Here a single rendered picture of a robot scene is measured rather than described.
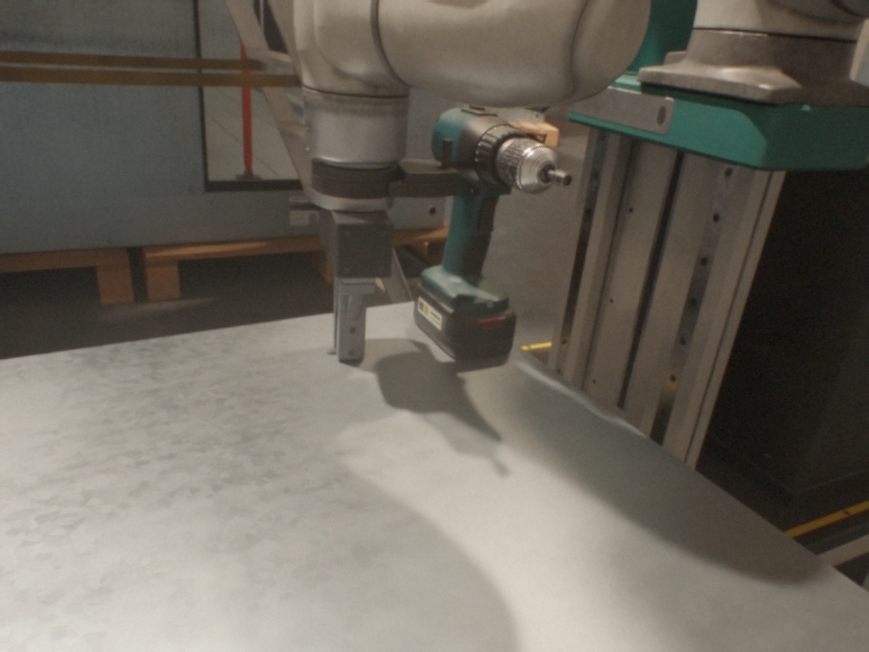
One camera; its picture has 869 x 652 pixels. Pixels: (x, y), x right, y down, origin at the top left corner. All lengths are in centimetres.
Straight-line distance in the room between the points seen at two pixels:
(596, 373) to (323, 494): 86
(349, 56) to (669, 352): 71
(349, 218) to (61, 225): 199
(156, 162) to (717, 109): 200
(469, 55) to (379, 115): 14
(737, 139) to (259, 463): 52
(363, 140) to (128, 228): 199
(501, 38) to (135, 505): 38
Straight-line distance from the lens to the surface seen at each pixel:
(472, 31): 43
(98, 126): 243
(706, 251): 100
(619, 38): 43
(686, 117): 76
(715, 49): 75
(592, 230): 117
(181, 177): 247
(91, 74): 170
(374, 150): 56
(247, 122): 254
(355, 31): 52
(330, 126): 56
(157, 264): 245
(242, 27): 217
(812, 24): 74
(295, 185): 255
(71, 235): 251
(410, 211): 276
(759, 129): 70
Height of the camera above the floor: 96
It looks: 25 degrees down
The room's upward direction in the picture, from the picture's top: 5 degrees clockwise
